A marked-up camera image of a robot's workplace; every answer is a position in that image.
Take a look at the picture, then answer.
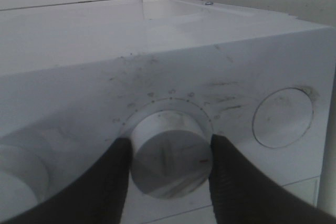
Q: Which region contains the white microwave oven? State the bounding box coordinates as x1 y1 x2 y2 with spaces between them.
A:
1 0 335 223

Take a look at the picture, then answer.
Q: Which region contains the white timer knob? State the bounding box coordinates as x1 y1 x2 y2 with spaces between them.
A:
130 110 213 199

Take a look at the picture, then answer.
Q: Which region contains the upper white round knob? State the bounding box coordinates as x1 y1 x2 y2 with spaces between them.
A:
0 144 50 204

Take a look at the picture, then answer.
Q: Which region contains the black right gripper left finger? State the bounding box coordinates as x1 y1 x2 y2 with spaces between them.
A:
6 138 131 223

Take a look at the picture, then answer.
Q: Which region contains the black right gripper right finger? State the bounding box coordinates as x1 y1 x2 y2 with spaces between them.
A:
209 134 335 223

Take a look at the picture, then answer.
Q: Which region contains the round white door button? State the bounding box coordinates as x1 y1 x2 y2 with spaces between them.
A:
252 88 313 148

